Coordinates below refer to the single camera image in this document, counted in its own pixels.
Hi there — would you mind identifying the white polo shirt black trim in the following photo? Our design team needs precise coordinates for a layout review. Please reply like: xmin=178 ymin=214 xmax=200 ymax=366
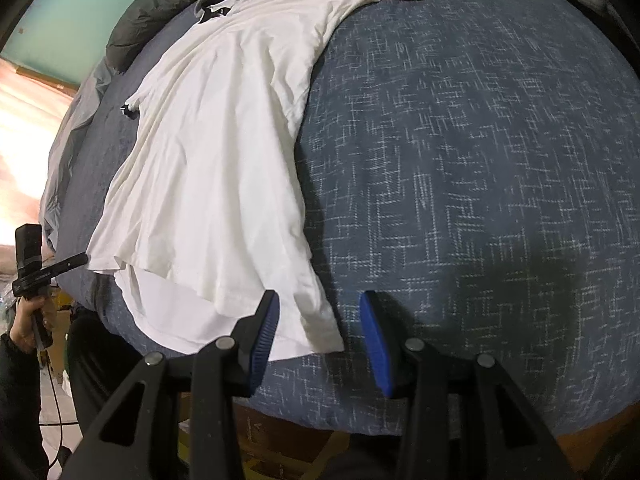
xmin=88 ymin=0 xmax=380 ymax=360

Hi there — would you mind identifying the black sleeve left forearm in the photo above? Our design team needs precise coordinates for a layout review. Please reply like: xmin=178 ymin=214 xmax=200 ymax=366
xmin=0 ymin=334 xmax=49 ymax=479

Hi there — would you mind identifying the person's left hand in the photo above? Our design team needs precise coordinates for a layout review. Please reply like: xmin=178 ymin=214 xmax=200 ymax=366
xmin=9 ymin=289 xmax=56 ymax=353

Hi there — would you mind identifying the blue patterned bed cover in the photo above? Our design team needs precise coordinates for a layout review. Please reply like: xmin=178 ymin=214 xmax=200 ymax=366
xmin=53 ymin=0 xmax=640 ymax=437

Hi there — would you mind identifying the black cable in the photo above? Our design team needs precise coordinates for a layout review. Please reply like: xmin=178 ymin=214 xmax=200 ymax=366
xmin=37 ymin=349 xmax=84 ymax=466

